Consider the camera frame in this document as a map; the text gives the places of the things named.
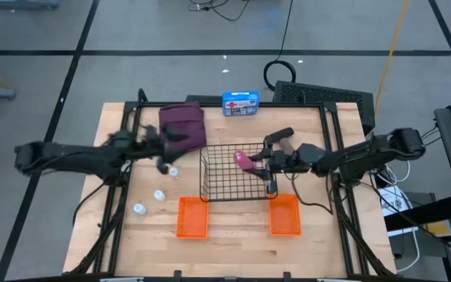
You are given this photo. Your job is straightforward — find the black marker cap object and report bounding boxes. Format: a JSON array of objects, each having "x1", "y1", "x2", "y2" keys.
[{"x1": 266, "y1": 127, "x2": 295, "y2": 145}]

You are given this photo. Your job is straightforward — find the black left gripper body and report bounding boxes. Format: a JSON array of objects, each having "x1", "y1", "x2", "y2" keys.
[{"x1": 141, "y1": 124, "x2": 174, "y2": 165}]

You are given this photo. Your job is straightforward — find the black wire basket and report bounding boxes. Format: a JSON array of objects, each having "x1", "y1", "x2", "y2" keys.
[{"x1": 199, "y1": 142, "x2": 279, "y2": 203}]

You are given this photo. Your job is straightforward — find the orange plastic tray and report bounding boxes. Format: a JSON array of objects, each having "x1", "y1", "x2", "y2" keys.
[
  {"x1": 175, "y1": 196, "x2": 210, "y2": 240},
  {"x1": 268, "y1": 193, "x2": 302, "y2": 237}
]

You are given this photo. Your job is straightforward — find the white floor cable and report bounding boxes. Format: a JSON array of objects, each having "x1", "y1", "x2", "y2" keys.
[{"x1": 395, "y1": 229, "x2": 422, "y2": 274}]

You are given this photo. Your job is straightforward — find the grey floor box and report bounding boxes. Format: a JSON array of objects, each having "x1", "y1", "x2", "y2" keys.
[{"x1": 389, "y1": 191, "x2": 451, "y2": 259}]

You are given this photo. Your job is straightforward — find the maroon fabric pouch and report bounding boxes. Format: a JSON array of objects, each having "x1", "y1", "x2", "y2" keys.
[{"x1": 158, "y1": 101, "x2": 207, "y2": 154}]

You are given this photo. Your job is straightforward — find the yellow flat item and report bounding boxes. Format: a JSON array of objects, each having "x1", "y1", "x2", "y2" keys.
[{"x1": 424, "y1": 221, "x2": 451, "y2": 238}]

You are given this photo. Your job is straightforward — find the black coiled floor cable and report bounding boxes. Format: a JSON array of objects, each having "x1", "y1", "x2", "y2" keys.
[{"x1": 263, "y1": 0, "x2": 298, "y2": 92}]

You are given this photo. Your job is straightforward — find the white printed paper sheet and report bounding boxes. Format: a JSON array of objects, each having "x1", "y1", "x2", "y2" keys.
[{"x1": 377, "y1": 186, "x2": 413, "y2": 238}]

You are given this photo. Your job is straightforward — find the black metal beam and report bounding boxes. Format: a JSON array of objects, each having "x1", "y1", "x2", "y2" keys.
[{"x1": 384, "y1": 194, "x2": 451, "y2": 232}]

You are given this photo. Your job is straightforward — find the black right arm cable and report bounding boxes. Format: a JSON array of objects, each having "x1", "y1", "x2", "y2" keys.
[{"x1": 287, "y1": 172, "x2": 334, "y2": 215}]

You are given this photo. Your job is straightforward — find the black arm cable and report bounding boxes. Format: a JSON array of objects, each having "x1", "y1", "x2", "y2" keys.
[
  {"x1": 72, "y1": 182, "x2": 107, "y2": 226},
  {"x1": 287, "y1": 172, "x2": 334, "y2": 215}
]

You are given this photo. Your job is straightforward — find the tan bandage roll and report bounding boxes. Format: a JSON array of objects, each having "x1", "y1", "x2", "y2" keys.
[{"x1": 279, "y1": 137, "x2": 296, "y2": 156}]

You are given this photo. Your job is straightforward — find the pink bandage roll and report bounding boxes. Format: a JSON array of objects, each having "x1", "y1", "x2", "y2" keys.
[{"x1": 233, "y1": 151, "x2": 256, "y2": 172}]

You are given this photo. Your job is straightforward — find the white thin cable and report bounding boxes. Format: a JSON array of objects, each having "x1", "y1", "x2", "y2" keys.
[{"x1": 384, "y1": 159, "x2": 412, "y2": 185}]

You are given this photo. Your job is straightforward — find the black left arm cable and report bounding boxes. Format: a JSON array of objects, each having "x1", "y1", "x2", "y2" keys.
[{"x1": 72, "y1": 182, "x2": 107, "y2": 226}]

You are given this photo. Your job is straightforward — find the yellow floor cable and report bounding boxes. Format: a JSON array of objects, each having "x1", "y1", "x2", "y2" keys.
[{"x1": 373, "y1": 0, "x2": 410, "y2": 117}]

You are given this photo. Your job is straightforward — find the blue first aid kit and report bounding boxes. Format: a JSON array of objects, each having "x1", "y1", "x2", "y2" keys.
[{"x1": 222, "y1": 91, "x2": 261, "y2": 118}]

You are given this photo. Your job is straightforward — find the tangled black floor cables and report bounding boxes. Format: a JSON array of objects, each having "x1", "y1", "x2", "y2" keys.
[{"x1": 188, "y1": 0, "x2": 250, "y2": 23}]

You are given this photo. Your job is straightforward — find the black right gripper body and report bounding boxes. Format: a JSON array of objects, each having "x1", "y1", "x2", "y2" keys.
[{"x1": 264, "y1": 135, "x2": 301, "y2": 196}]

